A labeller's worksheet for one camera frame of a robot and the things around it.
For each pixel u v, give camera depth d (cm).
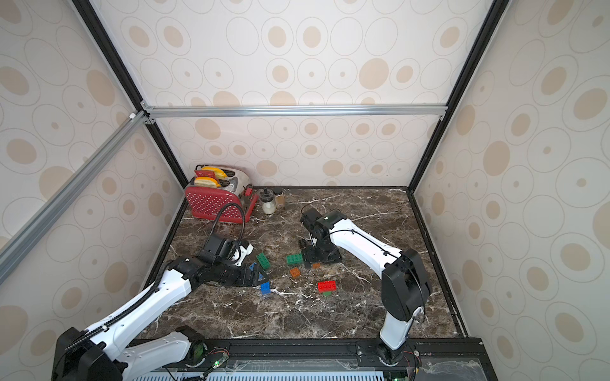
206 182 95
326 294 85
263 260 94
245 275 67
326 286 89
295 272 90
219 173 98
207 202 98
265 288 85
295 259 94
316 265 73
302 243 99
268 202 106
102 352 39
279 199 110
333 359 73
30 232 54
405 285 45
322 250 70
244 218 106
